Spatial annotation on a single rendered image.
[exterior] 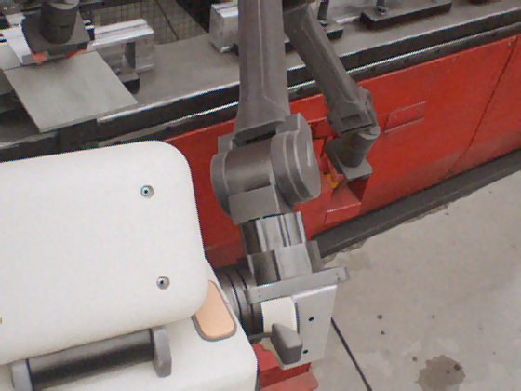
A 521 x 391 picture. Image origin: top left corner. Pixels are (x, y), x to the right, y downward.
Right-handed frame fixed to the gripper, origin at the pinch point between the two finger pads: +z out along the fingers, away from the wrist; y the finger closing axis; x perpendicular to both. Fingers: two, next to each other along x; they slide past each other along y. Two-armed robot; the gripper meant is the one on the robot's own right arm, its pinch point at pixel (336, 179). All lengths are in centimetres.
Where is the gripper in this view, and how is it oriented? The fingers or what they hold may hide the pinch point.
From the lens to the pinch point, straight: 150.4
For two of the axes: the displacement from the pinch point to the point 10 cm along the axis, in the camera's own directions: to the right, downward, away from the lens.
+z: -2.2, 5.1, 8.3
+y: -3.9, -8.3, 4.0
